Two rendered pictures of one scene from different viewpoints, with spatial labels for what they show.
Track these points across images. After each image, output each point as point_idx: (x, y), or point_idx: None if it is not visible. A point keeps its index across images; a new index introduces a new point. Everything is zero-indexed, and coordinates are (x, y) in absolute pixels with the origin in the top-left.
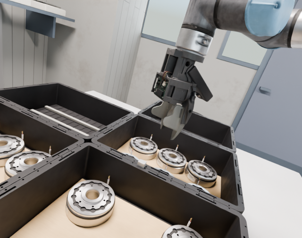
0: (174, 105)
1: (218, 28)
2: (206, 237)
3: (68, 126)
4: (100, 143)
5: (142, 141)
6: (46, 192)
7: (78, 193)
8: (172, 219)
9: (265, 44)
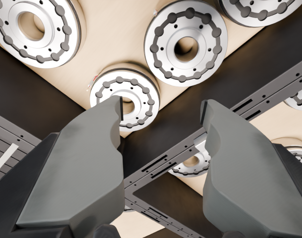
0: (119, 203)
1: None
2: None
3: (2, 159)
4: (126, 181)
5: (20, 29)
6: (179, 195)
7: (182, 170)
8: None
9: None
